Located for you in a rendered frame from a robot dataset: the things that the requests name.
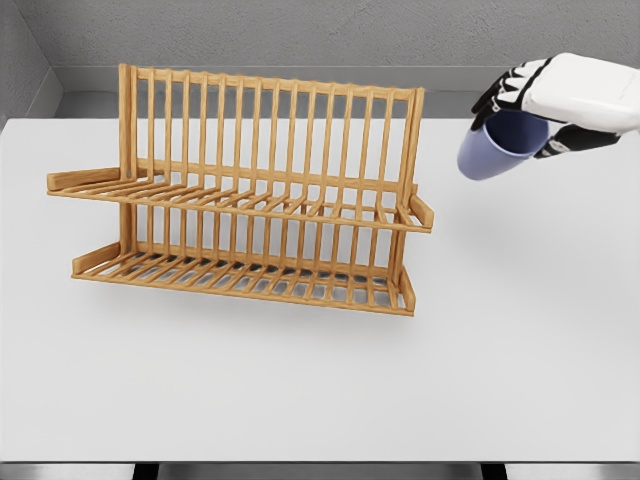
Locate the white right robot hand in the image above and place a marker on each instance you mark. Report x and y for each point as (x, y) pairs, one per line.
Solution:
(575, 90)

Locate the blue cup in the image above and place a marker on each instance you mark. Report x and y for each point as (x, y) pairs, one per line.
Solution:
(487, 155)

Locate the wooden two-tier dish rack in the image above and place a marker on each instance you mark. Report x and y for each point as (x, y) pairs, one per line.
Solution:
(260, 200)

